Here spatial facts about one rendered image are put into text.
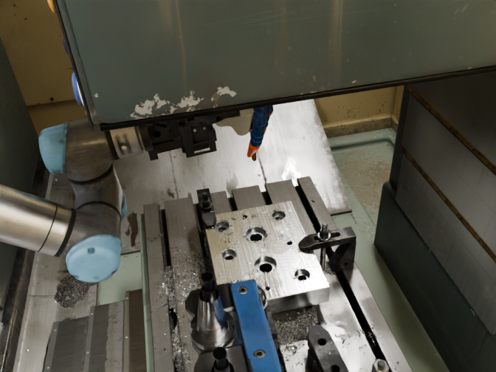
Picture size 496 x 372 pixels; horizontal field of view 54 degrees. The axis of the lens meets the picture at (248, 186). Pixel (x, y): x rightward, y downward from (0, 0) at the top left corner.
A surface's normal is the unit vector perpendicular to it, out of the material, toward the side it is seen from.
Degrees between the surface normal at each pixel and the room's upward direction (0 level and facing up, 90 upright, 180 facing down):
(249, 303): 0
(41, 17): 90
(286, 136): 24
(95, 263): 90
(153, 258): 0
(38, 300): 17
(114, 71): 90
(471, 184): 90
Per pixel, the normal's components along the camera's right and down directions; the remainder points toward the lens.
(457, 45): 0.21, 0.60
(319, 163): 0.04, -0.47
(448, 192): -0.98, 0.17
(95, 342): -0.08, -0.86
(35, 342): 0.24, -0.80
